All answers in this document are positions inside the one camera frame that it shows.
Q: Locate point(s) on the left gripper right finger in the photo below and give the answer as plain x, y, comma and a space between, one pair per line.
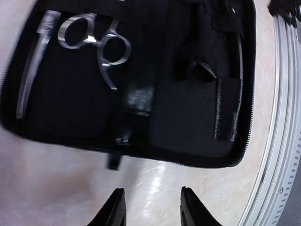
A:
193, 212

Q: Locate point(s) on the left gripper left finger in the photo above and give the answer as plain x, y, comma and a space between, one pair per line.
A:
113, 212

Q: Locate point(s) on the black tool pouch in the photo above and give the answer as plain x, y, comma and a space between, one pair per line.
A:
185, 95

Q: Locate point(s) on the silver scissors black blades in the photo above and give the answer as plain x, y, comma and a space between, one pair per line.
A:
37, 50

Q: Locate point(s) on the front aluminium rail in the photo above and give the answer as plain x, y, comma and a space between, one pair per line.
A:
283, 149

